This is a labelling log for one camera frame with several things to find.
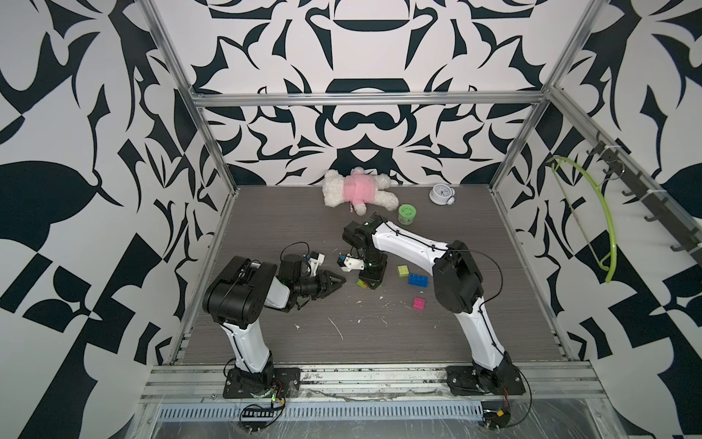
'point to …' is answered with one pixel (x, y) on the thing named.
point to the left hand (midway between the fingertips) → (341, 278)
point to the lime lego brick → (361, 283)
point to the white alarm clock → (442, 195)
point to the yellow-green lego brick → (403, 271)
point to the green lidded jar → (406, 213)
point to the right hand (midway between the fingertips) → (373, 276)
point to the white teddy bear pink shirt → (357, 188)
